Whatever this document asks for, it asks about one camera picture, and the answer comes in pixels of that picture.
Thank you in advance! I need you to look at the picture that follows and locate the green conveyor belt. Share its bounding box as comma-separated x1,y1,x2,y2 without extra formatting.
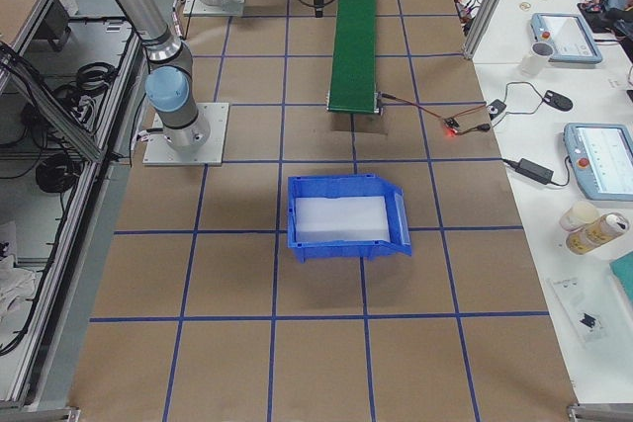
327,0,381,115

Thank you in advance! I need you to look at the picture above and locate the small sensor board red LED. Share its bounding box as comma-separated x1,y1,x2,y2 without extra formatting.
441,118,460,137

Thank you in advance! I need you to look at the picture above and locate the white cup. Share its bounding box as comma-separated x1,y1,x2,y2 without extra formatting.
518,42,555,77

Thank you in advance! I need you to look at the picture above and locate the blue plastic bin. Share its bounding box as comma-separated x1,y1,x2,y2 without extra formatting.
287,174,412,262

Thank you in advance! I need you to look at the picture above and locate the teach pendant far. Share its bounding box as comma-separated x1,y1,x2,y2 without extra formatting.
530,13,603,64

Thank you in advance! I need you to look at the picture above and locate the teach pendant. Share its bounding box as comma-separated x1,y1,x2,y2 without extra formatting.
563,123,632,202
530,13,603,64

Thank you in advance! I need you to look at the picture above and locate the black power brick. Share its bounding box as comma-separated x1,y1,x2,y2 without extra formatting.
515,158,553,185

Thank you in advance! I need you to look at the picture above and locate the teach pendant near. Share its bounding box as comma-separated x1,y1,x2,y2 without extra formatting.
563,123,632,202

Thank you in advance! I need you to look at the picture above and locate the yellow drink can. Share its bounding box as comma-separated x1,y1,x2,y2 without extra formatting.
566,212,630,255

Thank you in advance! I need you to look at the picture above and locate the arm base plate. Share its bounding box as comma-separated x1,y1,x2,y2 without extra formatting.
143,103,229,166
183,0,245,17

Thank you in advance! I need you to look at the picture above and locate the red black wire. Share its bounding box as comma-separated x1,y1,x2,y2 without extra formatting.
379,91,491,137

